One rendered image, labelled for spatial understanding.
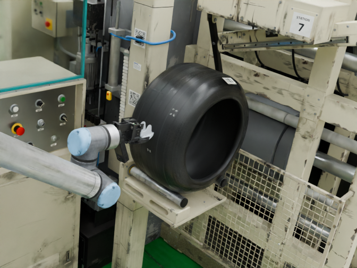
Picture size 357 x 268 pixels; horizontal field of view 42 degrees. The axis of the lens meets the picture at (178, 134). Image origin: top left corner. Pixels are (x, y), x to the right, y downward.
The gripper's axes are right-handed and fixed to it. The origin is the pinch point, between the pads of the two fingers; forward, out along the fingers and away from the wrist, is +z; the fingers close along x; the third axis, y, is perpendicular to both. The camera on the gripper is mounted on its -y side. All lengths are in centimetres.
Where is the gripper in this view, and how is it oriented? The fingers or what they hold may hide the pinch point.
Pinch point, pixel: (150, 134)
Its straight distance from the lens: 183.7
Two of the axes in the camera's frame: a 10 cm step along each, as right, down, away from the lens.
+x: -7.2, -3.8, 5.8
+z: 6.6, -1.2, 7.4
